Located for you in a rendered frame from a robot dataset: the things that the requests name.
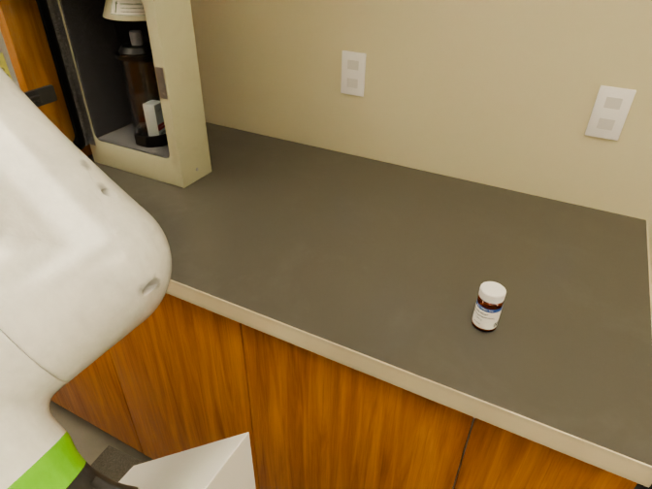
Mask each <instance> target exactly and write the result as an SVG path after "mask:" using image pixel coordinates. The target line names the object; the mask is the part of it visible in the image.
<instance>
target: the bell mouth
mask: <svg viewBox="0 0 652 489"><path fill-rule="evenodd" d="M103 17H104V18H106V19H111V20H118V21H147V20H146V15H145V9H144V6H143V3H142V2H141V0H106V2H105V7H104V12H103Z"/></svg>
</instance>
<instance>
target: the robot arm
mask: <svg viewBox="0 0 652 489"><path fill-rule="evenodd" d="M55 101H57V96H56V93H55V90H54V87H53V85H52V84H49V85H46V86H43V87H39V88H36V89H33V90H29V91H26V92H23V91H22V90H21V89H20V88H19V87H18V86H17V85H16V84H15V83H14V82H13V80H12V79H11V78H10V77H9V75H8V74H6V73H5V72H4V71H3V69H2V68H1V67H0V489H139V488H138V487H136V486H131V485H126V484H123V483H120V482H117V481H114V480H112V479H110V478H108V477H106V476H104V475H102V474H101V473H99V472H97V471H96V470H95V469H93V468H92V467H91V466H90V465H89V464H88V463H87V462H86V461H85V460H84V459H83V458H82V456H81V455H80V453H79V452H78V450H77V449H76V447H75V445H74V443H73V441H72V439H71V436H70V435H69V433H68V432H67V431H66V430H65V429H64V428H63V427H62V425H61V424H60V423H59V422H58V421H57V420H56V419H55V418H54V417H53V416H52V414H51V413H50V410H49V403H50V400H51V398H52V397H53V395H54V394H55V393H56V392H57V391H58V390H60V389H61V388H62V387H63V386H64V385H66V384H67V383H68V382H69V381H70V380H72V379H73V378H74V377H75V376H77V375H78V374H79V373H81V372H82V371H83V370H84V369H86V368H87V367H88V366H89V365H90V364H92V363H93V362H94V361H95V360H97V359H98V358H99V357H100V356H102V355H103V354H104V353H105V352H106V351H108V350H109V349H110V348H111V347H113V346H114V345H115V344H116V343H118V342H119V341H120V340H122V339H123V338H124V337H125V336H127V335H128V334H129V333H130V332H131V331H133V330H134V329H135V328H136V327H138V326H139V325H140V324H141V323H143V322H144V321H145V320H146V319H147V318H149V317H150V316H151V315H152V314H153V312H154V311H155V310H156V309H157V307H158V306H159V305H160V303H161V302H162V300H163V298H164V296H165V294H166V292H167V289H168V287H169V283H170V279H171V274H172V255H171V250H170V247H169V243H168V241H167V238H166V236H165V234H164V232H163V230H162V228H161V227H160V225H159V224H158V223H157V221H156V220H155V219H154V218H153V217H152V216H151V215H150V214H149V213H148V212H147V211H146V210H145V209H144V208H143V207H141V206H140V205H139V204H138V203H137V202H136V201H135V200H134V199H132V198H131V197H130V196H129V195H128V194H127V193H126V192H125V191H124V190H122V189H121V188H120V187H119V186H118V185H117V184H116V183H115V182H114V181H113V180H112V179H110V178H109V177H108V176H107V175H106V174H105V173H104V172H103V171H102V170H101V169H100V168H99V167H98V166H97V165H96V164H94V163H93V162H92V161H91V160H90V159H89V158H88V157H87V156H86V155H85V154H84V153H83V152H82V151H81V150H80V149H79V148H78V147H76V146H75V145H74V144H73V143H72V142H71V141H70V140H69V139H68V138H67V137H66V136H65V135H64V134H63V133H62V132H61V131H60V130H59V129H58V128H57V127H56V126H55V125H54V124H53V123H52V122H51V121H50V120H49V119H48V118H47V117H46V116H45V115H44V114H43V112H42V111H41V110H40V109H39V108H38V107H40V106H43V105H46V104H49V103H52V102H55Z"/></svg>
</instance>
